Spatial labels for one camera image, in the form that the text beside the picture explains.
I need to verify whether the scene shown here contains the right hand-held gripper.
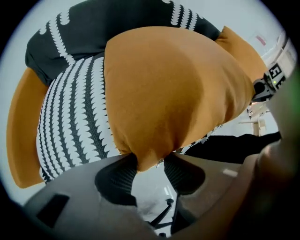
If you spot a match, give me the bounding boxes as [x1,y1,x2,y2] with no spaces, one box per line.
[252,61,288,102]

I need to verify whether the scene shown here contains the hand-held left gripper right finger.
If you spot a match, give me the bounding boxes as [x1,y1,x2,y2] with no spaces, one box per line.
[164,152,243,234]

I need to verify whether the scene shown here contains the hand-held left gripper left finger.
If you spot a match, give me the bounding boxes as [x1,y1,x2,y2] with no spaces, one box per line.
[23,153,165,240]

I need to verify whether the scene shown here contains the black white patterned sofa cover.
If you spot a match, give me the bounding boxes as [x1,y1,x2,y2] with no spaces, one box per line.
[24,0,223,184]

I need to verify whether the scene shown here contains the person's black trousers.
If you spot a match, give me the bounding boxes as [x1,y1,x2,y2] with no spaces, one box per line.
[185,131,282,165]

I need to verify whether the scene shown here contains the plastic-wrapped white appliance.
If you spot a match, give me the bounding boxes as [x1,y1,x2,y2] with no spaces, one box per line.
[248,28,279,54]

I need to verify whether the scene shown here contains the black chair base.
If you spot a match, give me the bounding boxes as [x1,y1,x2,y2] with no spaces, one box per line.
[149,198,175,236]

